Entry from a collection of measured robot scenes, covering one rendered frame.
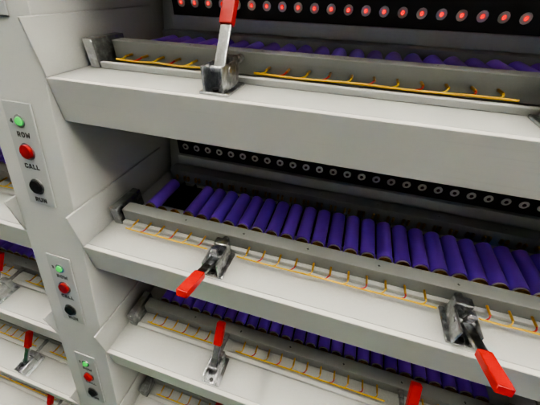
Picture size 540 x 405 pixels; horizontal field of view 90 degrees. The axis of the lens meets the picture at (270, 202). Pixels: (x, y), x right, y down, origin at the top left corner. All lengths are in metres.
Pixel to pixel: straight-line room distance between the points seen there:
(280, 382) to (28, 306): 0.47
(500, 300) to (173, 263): 0.36
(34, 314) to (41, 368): 0.21
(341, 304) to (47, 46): 0.40
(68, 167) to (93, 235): 0.10
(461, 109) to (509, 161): 0.06
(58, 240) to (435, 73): 0.47
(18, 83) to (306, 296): 0.38
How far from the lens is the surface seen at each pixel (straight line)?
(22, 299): 0.70
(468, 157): 0.25
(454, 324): 0.34
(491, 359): 0.31
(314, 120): 0.23
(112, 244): 0.41
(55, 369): 0.83
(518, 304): 0.39
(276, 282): 0.33
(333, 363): 0.48
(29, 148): 0.41
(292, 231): 0.36
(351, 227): 0.38
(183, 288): 0.28
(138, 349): 0.54
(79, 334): 0.57
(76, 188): 0.40
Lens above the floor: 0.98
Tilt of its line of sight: 24 degrees down
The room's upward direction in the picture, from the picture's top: 6 degrees clockwise
